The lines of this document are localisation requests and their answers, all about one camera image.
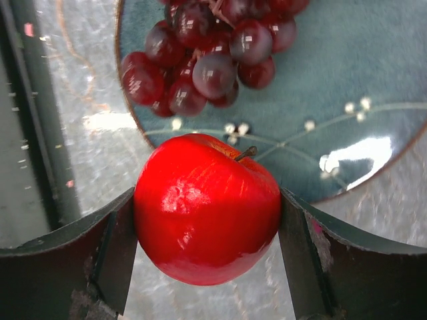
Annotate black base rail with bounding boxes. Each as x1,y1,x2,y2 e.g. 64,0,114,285
1,1,80,248

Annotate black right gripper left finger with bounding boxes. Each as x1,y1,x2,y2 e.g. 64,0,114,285
1,189,137,319

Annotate blue ceramic plate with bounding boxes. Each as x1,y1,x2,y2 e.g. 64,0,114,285
128,1,426,203

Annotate red fake apple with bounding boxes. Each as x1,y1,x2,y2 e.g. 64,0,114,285
134,133,281,286

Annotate red fake grape bunch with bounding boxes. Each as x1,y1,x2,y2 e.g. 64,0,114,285
120,1,308,117

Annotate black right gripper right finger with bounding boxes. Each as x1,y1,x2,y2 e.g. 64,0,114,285
278,190,426,319

